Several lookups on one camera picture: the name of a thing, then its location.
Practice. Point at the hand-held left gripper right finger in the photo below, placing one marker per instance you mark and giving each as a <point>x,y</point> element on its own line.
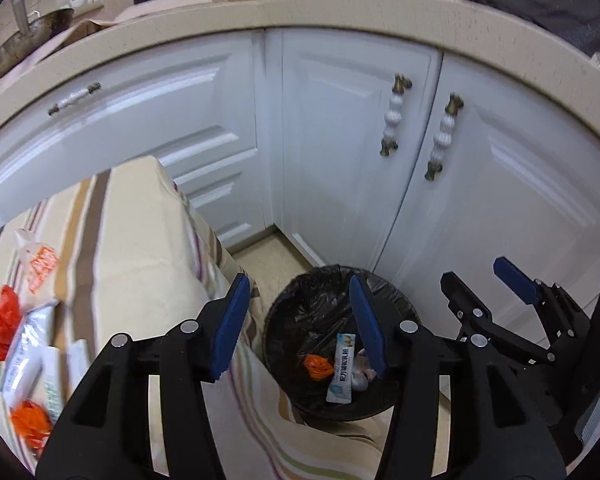
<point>367,330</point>

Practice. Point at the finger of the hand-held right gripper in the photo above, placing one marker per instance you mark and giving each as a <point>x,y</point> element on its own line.
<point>462,302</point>
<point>515,277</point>

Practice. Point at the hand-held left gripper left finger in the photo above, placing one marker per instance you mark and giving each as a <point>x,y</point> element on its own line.
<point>232,330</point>

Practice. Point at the black trash bin with liner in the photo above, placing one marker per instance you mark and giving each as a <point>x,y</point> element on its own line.
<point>300,310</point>

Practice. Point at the narrow white sachet strip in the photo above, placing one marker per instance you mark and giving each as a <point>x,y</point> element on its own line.
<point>77,360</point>

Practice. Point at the white packet with green print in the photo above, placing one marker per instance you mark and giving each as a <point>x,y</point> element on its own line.
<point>52,390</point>

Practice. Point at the red wrapper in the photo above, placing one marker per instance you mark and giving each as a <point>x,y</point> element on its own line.
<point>0,320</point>

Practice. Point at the white sachet with blue print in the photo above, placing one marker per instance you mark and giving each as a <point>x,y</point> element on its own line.
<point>341,375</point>

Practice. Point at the clear crumpled plastic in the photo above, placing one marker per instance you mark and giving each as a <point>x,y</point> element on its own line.
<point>358,382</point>

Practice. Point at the orange crumpled wrapper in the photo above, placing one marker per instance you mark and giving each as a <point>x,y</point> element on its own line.
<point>30,420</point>
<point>317,366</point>

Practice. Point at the wide white cabinet door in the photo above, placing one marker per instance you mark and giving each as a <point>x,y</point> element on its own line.
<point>520,185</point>

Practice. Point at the striped tablecloth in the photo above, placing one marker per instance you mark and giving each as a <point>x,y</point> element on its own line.
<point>130,240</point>

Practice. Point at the narrow white cabinet door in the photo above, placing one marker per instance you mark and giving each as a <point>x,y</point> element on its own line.
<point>340,160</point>

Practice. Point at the white bag with orange print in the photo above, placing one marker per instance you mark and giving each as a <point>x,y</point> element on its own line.
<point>40,265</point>

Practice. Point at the large white foil packet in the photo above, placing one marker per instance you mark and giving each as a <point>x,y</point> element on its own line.
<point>25,355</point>

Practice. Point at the white drawer cabinet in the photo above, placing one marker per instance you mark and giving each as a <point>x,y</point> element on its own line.
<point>155,90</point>

